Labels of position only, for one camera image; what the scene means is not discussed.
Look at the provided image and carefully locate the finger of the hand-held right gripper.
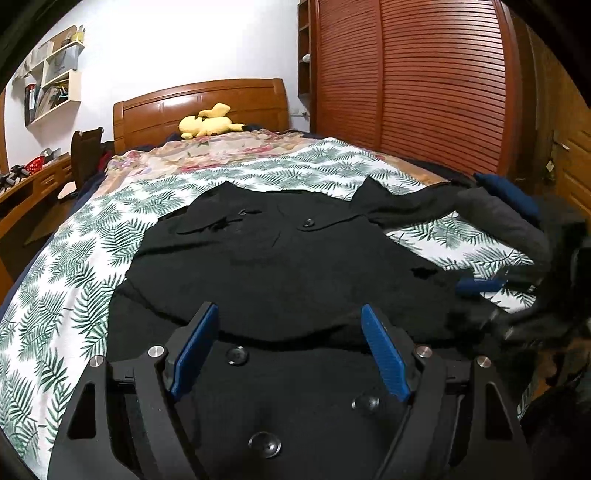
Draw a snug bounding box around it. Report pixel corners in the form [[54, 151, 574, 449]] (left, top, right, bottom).
[[455, 271, 539, 297], [480, 302, 541, 340]]

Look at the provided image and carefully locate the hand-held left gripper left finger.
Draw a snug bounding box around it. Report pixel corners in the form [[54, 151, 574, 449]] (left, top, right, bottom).
[[46, 301, 221, 480]]

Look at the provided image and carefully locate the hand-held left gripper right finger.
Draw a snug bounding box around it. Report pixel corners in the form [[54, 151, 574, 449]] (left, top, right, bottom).
[[360, 303, 539, 480]]

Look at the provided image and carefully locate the black coat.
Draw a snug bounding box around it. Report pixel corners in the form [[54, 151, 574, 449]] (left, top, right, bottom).
[[107, 176, 527, 480]]

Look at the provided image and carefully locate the blue cloth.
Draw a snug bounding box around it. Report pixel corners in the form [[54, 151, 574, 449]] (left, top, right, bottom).
[[473, 172, 542, 220]]

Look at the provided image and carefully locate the bed with leaf-print cover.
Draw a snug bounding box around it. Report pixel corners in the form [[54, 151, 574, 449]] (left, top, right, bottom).
[[0, 136, 539, 467]]

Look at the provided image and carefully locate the wooden door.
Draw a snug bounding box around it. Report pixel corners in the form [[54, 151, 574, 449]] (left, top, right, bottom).
[[531, 28, 591, 222]]

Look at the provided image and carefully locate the floral quilt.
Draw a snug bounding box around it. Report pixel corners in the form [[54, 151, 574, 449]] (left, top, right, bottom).
[[95, 129, 333, 185]]

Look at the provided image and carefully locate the wooden louvered wardrobe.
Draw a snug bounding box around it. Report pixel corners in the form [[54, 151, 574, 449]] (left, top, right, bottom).
[[298, 0, 532, 185]]

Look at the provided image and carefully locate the yellow plush toy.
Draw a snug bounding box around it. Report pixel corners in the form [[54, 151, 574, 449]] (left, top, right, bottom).
[[178, 102, 245, 140]]

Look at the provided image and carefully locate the dark chair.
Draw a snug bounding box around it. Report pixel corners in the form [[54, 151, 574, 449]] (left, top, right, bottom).
[[69, 127, 105, 190]]

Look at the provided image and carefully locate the wooden desk with cabinets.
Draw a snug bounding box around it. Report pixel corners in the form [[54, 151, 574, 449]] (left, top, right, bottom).
[[0, 154, 81, 296]]

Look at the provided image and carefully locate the wooden bed headboard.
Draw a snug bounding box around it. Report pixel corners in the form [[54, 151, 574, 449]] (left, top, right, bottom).
[[113, 78, 291, 155]]

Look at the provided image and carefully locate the white wall shelf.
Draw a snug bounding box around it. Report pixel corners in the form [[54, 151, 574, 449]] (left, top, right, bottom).
[[11, 25, 86, 126]]

